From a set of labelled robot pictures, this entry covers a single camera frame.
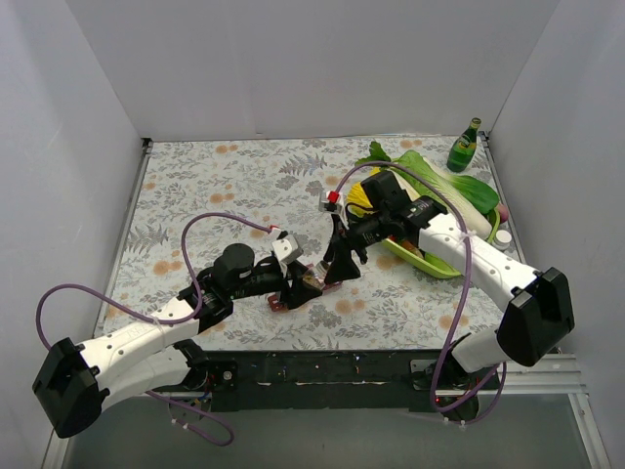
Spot red weekly pill organizer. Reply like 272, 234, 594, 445
268, 261, 342, 312

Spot clear pill bottle yellow pills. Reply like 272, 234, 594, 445
303, 260, 329, 290

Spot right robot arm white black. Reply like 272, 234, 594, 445
319, 171, 574, 389

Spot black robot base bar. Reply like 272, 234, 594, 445
185, 349, 504, 414

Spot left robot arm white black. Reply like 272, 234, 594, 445
32, 237, 324, 439

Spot yellow napa cabbage toy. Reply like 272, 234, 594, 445
346, 182, 376, 218

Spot brown mushroom toy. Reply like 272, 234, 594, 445
398, 239, 422, 256

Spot green plastic basket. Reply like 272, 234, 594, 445
380, 207, 502, 280

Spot white daikon radish toy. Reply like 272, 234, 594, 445
354, 141, 406, 184

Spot floral tablecloth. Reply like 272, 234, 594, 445
96, 137, 501, 350

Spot green napa cabbage toy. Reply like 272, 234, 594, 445
392, 150, 500, 239

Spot green glass bottle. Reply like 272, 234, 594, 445
446, 117, 481, 173

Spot pink radish toy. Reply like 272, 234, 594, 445
496, 203, 510, 224

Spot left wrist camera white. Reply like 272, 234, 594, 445
271, 234, 303, 265

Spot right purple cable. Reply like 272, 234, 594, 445
331, 160, 509, 424

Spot purple cable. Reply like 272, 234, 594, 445
36, 212, 279, 447
331, 160, 509, 424

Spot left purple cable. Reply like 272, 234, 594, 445
36, 212, 279, 447

